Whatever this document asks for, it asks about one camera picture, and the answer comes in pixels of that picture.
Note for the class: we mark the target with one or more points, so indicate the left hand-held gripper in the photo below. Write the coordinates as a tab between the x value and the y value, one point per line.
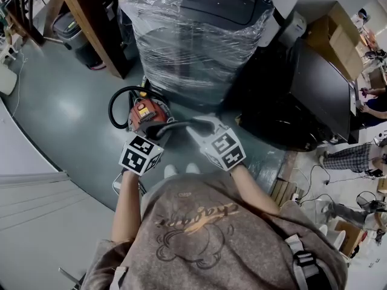
139	156

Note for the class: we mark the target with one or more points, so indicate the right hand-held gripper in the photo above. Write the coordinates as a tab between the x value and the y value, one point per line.
225	149

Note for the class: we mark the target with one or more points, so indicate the black vacuum cleaner tube piece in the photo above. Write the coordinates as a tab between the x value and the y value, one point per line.
176	127

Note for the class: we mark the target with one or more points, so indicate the red vacuum cleaner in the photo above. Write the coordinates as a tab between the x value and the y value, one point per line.
148	113

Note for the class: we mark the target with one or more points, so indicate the person's left forearm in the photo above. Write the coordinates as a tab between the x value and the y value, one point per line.
127	204

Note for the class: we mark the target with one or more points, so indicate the person's right forearm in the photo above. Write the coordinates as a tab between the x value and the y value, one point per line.
252	189

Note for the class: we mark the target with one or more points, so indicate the person's white left shoe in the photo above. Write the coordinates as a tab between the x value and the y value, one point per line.
170	170

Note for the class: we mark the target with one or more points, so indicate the person's white shoe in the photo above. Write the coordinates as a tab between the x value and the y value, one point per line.
193	168
170	170

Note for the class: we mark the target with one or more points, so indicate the person's white right shoe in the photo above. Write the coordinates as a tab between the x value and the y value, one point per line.
193	168

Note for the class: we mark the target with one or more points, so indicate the plastic-wrapped black appliance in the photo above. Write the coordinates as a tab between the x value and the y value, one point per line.
196	41

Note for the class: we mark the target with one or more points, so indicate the wooden pallet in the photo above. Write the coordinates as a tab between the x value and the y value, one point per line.
282	192

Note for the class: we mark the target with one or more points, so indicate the brown printed shirt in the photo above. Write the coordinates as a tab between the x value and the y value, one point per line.
211	237

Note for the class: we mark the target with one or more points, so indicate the large black flat screen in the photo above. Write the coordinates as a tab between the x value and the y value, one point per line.
317	95

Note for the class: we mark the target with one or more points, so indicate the grey lidded bin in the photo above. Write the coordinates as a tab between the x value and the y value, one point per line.
75	38

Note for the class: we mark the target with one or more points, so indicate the white appliance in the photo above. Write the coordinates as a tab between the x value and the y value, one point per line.
287	29

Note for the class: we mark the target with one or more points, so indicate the large open cardboard box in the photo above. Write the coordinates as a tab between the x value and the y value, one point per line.
335	41

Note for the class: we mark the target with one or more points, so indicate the white plastic chair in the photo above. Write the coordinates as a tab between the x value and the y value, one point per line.
6	71

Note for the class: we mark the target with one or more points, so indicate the black floor fan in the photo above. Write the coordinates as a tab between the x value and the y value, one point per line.
367	201

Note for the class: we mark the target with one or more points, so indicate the small cardboard box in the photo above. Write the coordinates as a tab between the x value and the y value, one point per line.
349	237

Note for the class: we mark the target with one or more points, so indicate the wooden shelf frame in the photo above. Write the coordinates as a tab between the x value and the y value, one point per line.
87	26

